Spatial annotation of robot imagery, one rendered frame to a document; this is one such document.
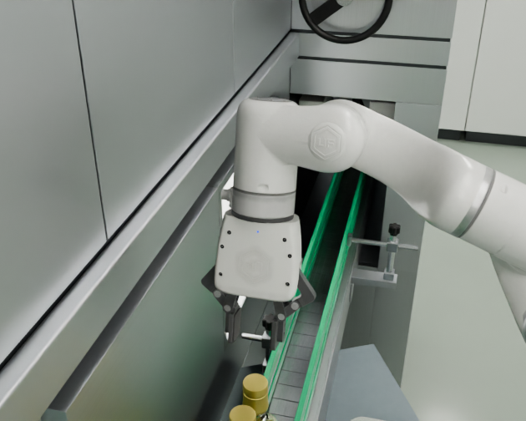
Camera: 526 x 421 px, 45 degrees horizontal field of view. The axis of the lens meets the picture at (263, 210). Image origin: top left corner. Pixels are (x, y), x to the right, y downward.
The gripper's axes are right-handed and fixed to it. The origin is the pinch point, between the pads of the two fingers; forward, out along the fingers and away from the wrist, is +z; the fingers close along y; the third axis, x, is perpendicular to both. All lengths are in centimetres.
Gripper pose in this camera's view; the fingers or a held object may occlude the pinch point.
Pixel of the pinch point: (255, 328)
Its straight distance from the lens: 81.5
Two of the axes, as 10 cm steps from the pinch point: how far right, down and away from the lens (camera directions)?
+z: -0.6, 9.6, 2.6
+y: 9.7, 1.2, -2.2
